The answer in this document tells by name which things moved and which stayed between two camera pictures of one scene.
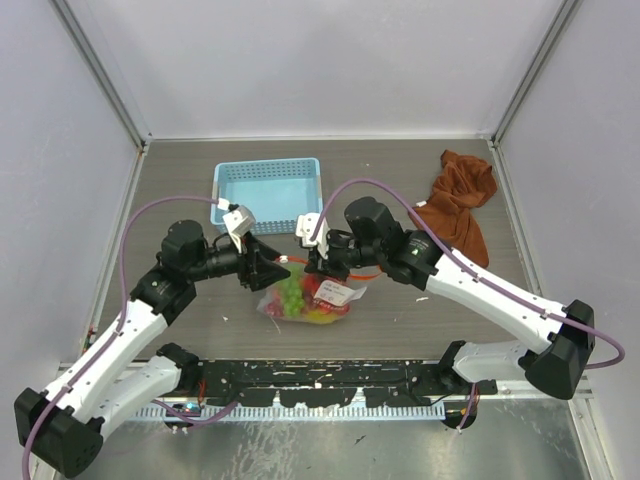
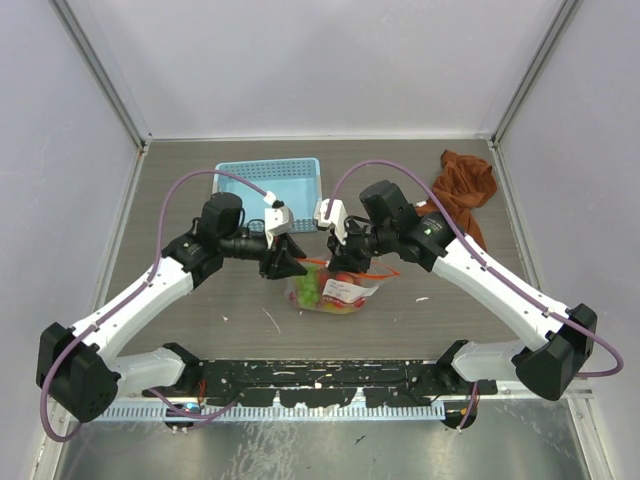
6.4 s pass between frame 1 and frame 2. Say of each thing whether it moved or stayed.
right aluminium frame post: stayed
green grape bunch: moved
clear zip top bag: moved
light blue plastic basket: stayed
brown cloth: stayed
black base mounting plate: stayed
